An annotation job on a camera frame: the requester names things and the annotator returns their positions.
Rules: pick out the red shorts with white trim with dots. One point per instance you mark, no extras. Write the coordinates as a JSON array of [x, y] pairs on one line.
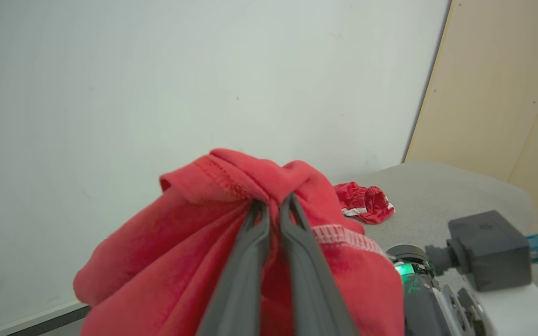
[[367, 203]]

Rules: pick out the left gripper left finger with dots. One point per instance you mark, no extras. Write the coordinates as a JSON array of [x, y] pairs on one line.
[[241, 275]]

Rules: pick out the white and black baseboard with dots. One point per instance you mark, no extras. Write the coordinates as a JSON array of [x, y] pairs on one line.
[[40, 319]]

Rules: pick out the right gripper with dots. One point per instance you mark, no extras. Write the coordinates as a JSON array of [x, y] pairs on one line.
[[437, 308]]

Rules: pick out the red shirt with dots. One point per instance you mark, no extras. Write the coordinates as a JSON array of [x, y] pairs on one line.
[[166, 252]]

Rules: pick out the light wood wall panel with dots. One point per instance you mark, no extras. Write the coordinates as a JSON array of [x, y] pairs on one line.
[[498, 84]]

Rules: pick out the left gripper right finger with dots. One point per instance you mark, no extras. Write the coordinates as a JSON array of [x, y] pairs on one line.
[[311, 275]]

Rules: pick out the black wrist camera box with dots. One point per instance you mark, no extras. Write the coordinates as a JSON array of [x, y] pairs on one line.
[[488, 247]]

